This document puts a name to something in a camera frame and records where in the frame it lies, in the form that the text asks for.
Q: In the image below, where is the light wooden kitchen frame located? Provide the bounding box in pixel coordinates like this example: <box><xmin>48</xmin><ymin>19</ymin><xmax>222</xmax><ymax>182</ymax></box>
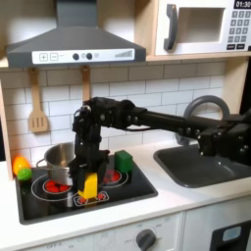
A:
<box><xmin>0</xmin><ymin>0</ymin><xmax>251</xmax><ymax>181</ymax></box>

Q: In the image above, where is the grey oven knob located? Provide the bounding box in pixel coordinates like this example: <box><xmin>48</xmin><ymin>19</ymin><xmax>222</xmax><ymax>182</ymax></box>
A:
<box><xmin>134</xmin><ymin>227</ymin><xmax>157</xmax><ymax>251</ymax></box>

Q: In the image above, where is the small green toy vegetable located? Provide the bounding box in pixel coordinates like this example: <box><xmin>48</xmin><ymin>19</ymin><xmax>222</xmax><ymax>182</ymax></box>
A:
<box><xmin>16</xmin><ymin>167</ymin><xmax>33</xmax><ymax>182</ymax></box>

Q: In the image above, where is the black oven door panel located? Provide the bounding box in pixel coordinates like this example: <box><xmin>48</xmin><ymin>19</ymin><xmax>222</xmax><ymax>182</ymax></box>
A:
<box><xmin>209</xmin><ymin>220</ymin><xmax>251</xmax><ymax>251</ymax></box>

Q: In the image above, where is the grey extractor hood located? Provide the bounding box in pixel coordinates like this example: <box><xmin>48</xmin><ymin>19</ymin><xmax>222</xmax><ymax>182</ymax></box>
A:
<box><xmin>5</xmin><ymin>0</ymin><xmax>147</xmax><ymax>69</ymax></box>

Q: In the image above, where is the wooden slotted spatula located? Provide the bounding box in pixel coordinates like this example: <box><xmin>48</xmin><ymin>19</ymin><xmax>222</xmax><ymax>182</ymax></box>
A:
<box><xmin>26</xmin><ymin>68</ymin><xmax>50</xmax><ymax>134</ymax></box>

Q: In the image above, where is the steel pot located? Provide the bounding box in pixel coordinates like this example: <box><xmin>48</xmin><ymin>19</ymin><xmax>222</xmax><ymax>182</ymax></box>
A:
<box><xmin>35</xmin><ymin>141</ymin><xmax>78</xmax><ymax>187</ymax></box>

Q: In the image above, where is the white toy microwave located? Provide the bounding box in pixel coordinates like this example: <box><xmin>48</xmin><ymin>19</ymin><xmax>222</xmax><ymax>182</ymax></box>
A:
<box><xmin>154</xmin><ymin>0</ymin><xmax>251</xmax><ymax>57</ymax></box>

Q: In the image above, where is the yellow wooden block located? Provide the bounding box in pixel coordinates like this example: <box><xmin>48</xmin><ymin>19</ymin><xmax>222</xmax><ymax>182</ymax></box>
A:
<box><xmin>77</xmin><ymin>172</ymin><xmax>100</xmax><ymax>201</ymax></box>

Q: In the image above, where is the black stove top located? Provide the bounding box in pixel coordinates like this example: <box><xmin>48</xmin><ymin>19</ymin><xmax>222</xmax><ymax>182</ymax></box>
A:
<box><xmin>15</xmin><ymin>152</ymin><xmax>159</xmax><ymax>226</ymax></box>

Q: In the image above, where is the dark grey sink basin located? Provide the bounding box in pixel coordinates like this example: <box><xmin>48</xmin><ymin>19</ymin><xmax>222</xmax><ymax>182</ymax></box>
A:
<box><xmin>153</xmin><ymin>142</ymin><xmax>251</xmax><ymax>189</ymax></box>

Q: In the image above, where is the orange toy vegetable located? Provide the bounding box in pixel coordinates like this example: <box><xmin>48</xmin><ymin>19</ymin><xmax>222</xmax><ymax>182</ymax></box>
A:
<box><xmin>12</xmin><ymin>155</ymin><xmax>31</xmax><ymax>177</ymax></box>

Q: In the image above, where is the green wooden block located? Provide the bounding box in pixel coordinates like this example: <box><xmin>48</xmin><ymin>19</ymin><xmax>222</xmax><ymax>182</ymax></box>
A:
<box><xmin>114</xmin><ymin>149</ymin><xmax>134</xmax><ymax>174</ymax></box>

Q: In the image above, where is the grey tap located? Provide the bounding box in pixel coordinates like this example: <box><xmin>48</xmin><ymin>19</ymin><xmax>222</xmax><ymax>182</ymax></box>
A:
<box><xmin>174</xmin><ymin>94</ymin><xmax>231</xmax><ymax>147</ymax></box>

